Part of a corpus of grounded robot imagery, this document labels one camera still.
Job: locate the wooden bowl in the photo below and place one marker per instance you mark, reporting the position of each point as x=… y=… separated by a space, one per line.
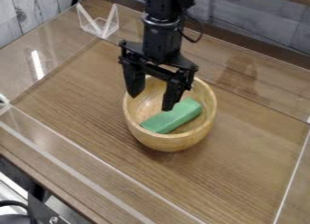
x=139 y=108

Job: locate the clear acrylic corner bracket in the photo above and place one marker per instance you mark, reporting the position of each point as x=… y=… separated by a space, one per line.
x=99 y=27

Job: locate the clear acrylic tray wall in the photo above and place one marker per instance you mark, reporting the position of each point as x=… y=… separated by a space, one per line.
x=62 y=131

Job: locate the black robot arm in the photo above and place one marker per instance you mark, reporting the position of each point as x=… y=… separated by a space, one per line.
x=167 y=9

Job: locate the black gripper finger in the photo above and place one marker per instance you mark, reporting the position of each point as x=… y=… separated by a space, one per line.
x=133 y=79
x=172 y=94

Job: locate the green rectangular block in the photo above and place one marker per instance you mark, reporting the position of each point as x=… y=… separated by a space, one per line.
x=165 y=121

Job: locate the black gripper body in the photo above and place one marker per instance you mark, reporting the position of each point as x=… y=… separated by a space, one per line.
x=157 y=53

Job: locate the black metal stand bracket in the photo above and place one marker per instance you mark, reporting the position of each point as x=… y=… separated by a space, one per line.
x=42 y=214

